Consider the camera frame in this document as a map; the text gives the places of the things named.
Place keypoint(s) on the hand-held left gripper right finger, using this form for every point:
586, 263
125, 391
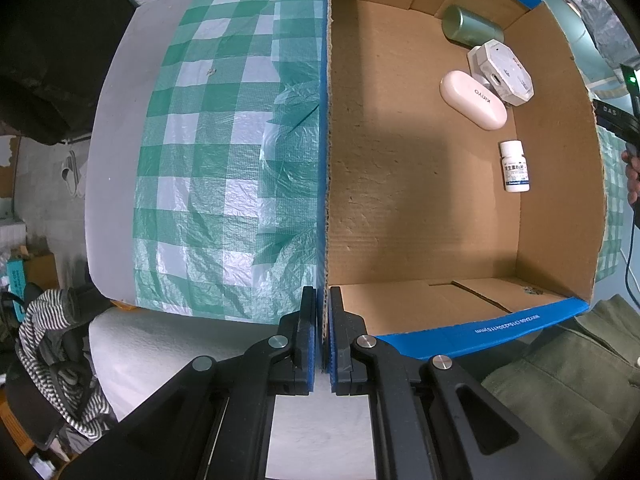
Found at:
334, 340

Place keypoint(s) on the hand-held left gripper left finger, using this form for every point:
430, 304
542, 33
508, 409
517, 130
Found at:
311, 340

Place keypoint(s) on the small white pill bottle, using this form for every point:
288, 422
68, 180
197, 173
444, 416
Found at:
515, 170

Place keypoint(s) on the white octagonal plastic box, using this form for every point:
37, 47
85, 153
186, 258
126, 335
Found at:
507, 67

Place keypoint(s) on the white oval case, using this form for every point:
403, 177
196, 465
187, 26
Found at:
472, 97

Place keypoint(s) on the round green metal tin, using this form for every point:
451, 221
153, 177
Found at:
467, 25

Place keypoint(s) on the blue cardboard box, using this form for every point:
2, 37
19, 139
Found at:
425, 185

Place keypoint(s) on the person's right hand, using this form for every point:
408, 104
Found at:
635, 175

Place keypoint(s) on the silver foil sheet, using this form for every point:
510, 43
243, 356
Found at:
605, 15

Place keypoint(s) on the green checkered plastic tablecloth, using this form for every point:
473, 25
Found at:
210, 160

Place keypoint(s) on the olive green trousers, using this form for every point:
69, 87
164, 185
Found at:
560, 385

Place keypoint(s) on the striped cloth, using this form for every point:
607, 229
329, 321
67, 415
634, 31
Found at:
50, 310

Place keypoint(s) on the white slipper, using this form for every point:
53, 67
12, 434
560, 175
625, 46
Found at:
70, 170

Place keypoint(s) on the teal carton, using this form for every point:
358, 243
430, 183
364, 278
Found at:
15, 280

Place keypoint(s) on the dark cloth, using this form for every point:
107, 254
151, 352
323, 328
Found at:
50, 50

